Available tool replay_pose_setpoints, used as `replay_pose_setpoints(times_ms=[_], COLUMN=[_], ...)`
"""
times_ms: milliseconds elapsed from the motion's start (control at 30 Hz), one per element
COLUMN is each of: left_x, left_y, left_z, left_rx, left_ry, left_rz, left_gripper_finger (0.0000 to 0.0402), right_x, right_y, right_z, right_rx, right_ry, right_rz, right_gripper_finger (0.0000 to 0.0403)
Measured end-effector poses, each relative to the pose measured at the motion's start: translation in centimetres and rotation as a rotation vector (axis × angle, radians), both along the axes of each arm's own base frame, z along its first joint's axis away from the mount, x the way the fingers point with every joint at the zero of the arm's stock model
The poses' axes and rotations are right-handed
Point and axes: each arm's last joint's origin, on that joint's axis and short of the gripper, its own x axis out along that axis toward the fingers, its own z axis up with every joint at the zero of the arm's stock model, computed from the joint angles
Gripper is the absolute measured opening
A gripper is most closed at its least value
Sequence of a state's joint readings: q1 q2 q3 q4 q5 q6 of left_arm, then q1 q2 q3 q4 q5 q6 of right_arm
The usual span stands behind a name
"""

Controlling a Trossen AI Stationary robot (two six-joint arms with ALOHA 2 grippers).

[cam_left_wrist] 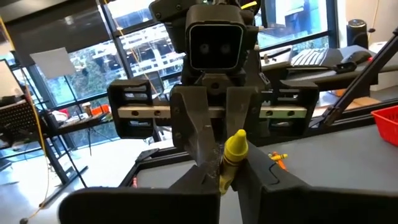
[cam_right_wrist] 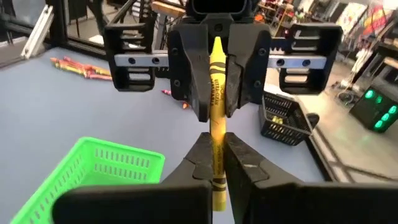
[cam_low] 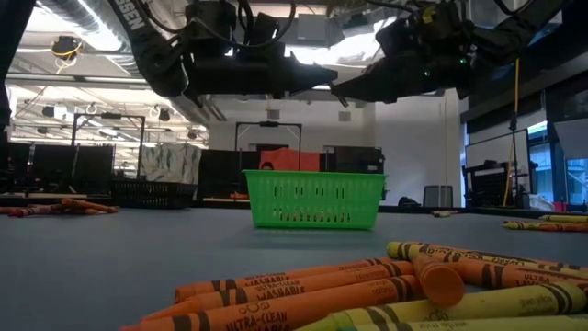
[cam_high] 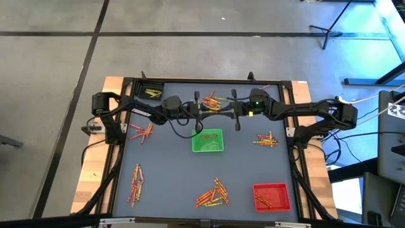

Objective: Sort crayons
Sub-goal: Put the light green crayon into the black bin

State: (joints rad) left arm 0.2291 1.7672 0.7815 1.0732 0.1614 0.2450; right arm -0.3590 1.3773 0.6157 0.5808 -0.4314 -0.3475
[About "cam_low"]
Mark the black dome object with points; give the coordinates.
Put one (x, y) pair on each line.
(408, 202)

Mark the black partition panel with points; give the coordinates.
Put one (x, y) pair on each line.
(55, 167)
(225, 174)

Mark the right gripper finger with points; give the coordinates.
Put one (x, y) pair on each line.
(367, 80)
(372, 97)

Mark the small orange object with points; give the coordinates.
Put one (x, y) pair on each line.
(240, 196)

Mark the black metal frame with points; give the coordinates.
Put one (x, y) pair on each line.
(141, 147)
(268, 123)

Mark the black cart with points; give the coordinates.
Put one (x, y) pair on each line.
(491, 184)

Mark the black tripod stand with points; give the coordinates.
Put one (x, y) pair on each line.
(513, 151)

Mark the crumpled grey white sheet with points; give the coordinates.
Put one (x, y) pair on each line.
(170, 163)

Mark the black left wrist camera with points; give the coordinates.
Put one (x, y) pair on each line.
(211, 23)

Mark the green plastic basket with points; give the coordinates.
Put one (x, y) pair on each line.
(317, 200)

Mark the whiteboard on stand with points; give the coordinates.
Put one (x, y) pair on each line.
(498, 147)

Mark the grey waste bin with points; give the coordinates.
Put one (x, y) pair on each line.
(437, 197)

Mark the grey ceiling box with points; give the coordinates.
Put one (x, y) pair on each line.
(317, 30)

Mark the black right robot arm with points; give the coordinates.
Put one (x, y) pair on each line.
(519, 37)

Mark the orange red panel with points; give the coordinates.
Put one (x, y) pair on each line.
(289, 158)

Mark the black plastic basket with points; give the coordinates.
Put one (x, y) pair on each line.
(151, 195)

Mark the black equipment case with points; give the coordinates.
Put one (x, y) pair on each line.
(358, 160)

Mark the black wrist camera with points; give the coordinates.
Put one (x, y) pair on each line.
(211, 23)
(395, 39)

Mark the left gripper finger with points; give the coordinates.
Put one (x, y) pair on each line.
(301, 91)
(312, 76)

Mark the yellow green crayon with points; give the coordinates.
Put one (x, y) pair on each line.
(487, 303)

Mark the white plastic bag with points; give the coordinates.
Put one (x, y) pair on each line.
(541, 202)

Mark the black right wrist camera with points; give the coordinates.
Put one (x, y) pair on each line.
(395, 39)

